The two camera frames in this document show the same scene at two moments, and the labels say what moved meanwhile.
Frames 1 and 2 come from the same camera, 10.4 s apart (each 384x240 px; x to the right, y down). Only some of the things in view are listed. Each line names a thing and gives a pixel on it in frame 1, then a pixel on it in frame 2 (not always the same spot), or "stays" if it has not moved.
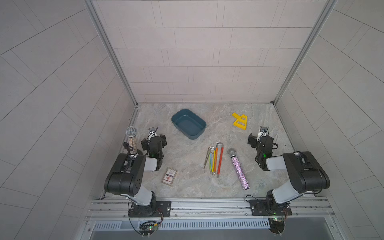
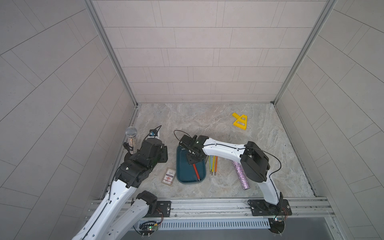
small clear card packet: [169, 176] stays
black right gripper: [254, 140] → [190, 160]
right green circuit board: [276, 225] stays
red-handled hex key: [221, 158] → [196, 172]
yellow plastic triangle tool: [241, 121] stays
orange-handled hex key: [215, 161] stays
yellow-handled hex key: [213, 161] stays
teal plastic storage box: [189, 123] → [185, 173]
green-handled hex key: [209, 158] stays
